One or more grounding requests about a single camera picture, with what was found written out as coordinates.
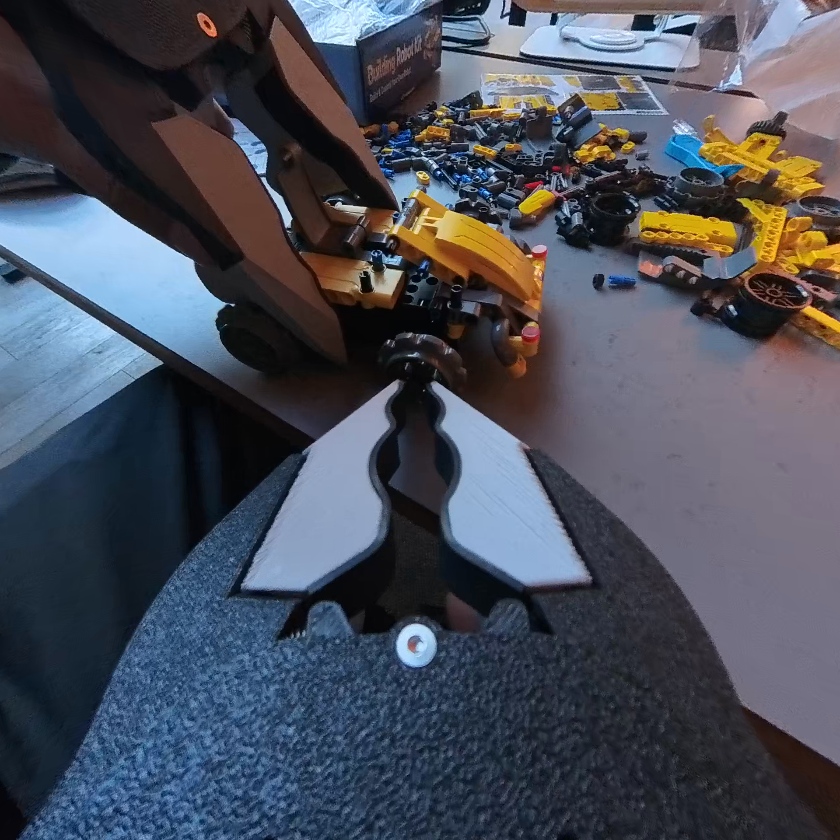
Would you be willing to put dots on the black spoked toy wheel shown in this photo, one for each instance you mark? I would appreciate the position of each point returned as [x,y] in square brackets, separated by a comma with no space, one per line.
[771,302]

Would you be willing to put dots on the blue brick separator tool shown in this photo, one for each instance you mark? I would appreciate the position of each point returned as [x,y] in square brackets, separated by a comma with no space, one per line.
[689,149]

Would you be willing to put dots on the yellow curved panel piece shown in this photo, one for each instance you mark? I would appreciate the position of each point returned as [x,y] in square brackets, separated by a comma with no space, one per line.
[535,202]

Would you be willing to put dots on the yellow rectangular panel piece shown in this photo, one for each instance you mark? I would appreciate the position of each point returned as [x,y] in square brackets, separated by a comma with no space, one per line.
[689,226]

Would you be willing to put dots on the yellow holed beam piece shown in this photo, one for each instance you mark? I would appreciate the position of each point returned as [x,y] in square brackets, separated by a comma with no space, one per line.
[682,248]

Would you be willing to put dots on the grey wheel hub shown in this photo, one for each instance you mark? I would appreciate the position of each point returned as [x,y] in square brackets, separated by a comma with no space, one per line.
[697,184]
[820,213]

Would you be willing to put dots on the yellow toy brick car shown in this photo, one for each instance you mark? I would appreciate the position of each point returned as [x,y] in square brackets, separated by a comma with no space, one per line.
[472,243]

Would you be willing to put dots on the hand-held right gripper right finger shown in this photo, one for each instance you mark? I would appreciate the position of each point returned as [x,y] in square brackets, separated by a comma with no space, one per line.
[505,518]

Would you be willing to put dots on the grey curved panel piece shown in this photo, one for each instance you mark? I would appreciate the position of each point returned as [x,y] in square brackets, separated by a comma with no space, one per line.
[728,266]

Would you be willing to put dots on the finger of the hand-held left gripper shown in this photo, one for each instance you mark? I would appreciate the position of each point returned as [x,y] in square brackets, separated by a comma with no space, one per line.
[315,98]
[229,197]

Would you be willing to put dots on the dark building kit box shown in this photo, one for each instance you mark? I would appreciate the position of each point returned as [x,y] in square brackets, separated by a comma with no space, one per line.
[394,72]

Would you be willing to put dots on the silver monitor stand base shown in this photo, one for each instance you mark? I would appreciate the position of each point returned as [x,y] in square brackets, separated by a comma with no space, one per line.
[590,43]

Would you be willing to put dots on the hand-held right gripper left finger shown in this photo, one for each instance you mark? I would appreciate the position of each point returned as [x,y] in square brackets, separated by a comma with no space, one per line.
[321,518]

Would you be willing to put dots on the yellow and black sticker sheet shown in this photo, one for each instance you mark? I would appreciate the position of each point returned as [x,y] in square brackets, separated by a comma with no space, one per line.
[571,95]

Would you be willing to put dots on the heap of yellow brick beams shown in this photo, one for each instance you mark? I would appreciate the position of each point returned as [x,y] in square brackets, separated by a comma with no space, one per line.
[781,190]

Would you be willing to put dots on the clear plastic bag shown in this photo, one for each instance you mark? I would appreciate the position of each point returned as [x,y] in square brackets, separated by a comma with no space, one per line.
[781,59]

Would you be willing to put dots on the blue connector pin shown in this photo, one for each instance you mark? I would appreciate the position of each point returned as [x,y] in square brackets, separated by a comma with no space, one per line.
[621,281]

